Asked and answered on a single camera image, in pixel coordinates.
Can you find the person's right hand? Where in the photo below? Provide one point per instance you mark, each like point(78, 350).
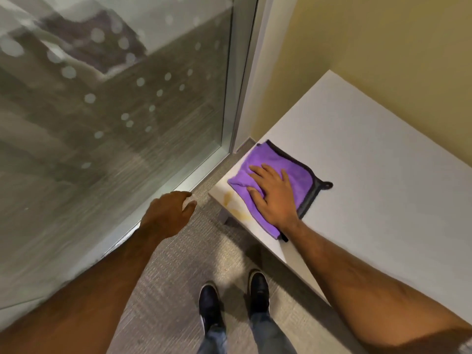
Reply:
point(277, 202)

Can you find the person's left hand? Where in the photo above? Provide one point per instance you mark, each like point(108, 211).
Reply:
point(166, 215)

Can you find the person's right thumb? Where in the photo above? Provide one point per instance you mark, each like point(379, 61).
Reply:
point(256, 197)

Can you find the person's left fingers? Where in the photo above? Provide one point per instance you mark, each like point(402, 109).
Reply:
point(188, 206)

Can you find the purple microfibre cloth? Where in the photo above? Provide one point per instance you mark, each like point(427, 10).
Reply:
point(291, 169)

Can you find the person's right forearm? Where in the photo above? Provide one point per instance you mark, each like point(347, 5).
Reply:
point(365, 294)

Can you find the person's left forearm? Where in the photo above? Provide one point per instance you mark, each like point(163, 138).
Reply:
point(84, 298)

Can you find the yellow stain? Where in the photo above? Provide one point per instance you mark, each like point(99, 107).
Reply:
point(236, 208)

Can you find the person's right black shoe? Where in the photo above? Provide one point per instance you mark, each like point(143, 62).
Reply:
point(259, 291)

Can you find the person's black shoe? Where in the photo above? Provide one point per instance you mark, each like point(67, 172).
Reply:
point(210, 304)
point(259, 291)

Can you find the person's left black shoe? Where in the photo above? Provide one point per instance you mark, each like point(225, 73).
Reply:
point(210, 304)

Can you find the dotted glass partition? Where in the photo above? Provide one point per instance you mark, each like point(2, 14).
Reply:
point(103, 125)

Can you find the white table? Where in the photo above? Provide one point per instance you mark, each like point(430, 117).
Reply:
point(376, 187)

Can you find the person's left jeans leg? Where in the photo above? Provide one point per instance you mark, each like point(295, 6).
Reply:
point(212, 341)

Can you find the person's jeans leg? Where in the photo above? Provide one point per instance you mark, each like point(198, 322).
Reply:
point(267, 335)
point(212, 341)

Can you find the person's right jeans leg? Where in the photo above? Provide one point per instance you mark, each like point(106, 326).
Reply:
point(267, 335)

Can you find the metal partition frame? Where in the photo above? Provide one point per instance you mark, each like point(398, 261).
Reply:
point(241, 77)

